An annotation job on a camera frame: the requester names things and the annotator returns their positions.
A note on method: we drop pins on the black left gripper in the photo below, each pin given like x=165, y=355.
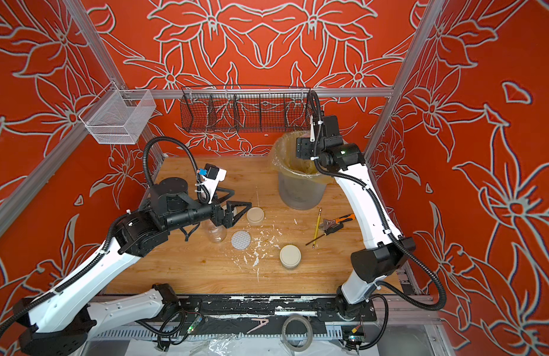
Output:
x=229, y=218

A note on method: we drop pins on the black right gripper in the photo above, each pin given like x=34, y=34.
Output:
x=304, y=148

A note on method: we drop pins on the glass jar patterned lid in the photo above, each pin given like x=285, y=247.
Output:
x=216, y=234

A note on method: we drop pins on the beige lid of back jar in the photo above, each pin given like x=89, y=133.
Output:
x=255, y=216

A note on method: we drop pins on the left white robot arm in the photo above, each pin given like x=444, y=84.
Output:
x=60, y=321

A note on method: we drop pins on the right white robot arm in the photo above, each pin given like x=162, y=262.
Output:
x=345, y=163

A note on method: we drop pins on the translucent ribbed trash bin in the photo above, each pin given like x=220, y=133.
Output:
x=300, y=193

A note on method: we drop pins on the yellow pencil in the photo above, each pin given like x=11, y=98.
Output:
x=317, y=227

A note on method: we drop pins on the glass jar beige lid front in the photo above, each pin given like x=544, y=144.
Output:
x=290, y=256

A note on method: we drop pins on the clear tape roll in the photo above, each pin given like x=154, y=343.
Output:
x=297, y=333

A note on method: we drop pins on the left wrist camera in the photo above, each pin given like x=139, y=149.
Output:
x=211, y=176

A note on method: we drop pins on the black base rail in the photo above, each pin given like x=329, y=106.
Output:
x=318, y=307

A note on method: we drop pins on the black wire wall basket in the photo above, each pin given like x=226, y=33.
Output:
x=245, y=109

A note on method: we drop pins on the clear plastic wall basket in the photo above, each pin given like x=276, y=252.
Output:
x=116, y=116

